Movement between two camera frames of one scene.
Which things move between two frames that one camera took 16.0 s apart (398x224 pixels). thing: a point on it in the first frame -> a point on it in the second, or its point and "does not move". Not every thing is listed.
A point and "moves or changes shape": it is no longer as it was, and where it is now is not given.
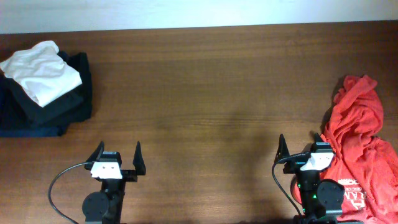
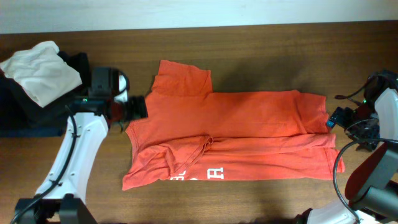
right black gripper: (296, 163) -> (341, 117)
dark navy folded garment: (22, 116) does not move
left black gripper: (138, 164) -> (136, 111)
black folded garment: (74, 105) does not move
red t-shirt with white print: (363, 164) moves or changes shape
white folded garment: (41, 72) does not move
